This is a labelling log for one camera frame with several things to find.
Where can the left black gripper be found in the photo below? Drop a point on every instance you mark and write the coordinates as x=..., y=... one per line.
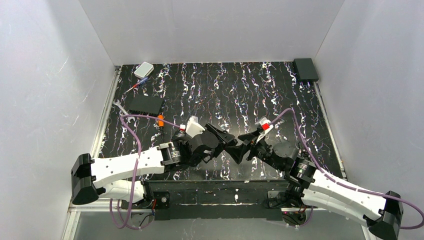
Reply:
x=212, y=138

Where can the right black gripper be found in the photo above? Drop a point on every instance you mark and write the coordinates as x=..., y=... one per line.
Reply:
x=249, y=146

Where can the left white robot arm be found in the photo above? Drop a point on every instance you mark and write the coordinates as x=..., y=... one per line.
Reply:
x=111, y=178

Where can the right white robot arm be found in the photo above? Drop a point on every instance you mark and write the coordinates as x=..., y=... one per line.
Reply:
x=380, y=213

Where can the black front base bar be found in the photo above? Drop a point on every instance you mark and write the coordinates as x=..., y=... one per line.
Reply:
x=223, y=199

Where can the black flat box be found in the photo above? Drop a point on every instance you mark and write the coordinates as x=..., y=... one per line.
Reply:
x=146, y=105

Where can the black box in corner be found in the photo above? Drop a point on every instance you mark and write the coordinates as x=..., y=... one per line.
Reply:
x=305, y=70

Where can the red blue screwdriver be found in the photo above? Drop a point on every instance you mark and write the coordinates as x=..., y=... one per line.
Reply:
x=140, y=82

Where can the white rounded box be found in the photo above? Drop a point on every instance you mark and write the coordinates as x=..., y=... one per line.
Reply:
x=144, y=70

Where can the silver wrench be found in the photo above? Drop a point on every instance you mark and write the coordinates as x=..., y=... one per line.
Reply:
x=130, y=119

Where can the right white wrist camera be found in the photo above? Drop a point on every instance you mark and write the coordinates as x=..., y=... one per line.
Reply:
x=264, y=126

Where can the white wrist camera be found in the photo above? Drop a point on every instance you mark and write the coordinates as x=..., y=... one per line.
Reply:
x=193, y=127
x=264, y=126

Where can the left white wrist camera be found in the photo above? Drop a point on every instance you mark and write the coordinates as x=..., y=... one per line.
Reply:
x=193, y=127

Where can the orange handled screwdriver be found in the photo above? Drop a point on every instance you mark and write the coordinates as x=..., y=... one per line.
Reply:
x=160, y=124

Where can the right aluminium rail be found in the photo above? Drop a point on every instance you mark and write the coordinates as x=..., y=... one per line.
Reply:
x=325, y=116

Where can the aluminium rail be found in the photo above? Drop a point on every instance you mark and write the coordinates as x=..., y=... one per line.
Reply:
x=74, y=211
x=325, y=116

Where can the left aluminium rail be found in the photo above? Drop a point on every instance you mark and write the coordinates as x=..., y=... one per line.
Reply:
x=74, y=211

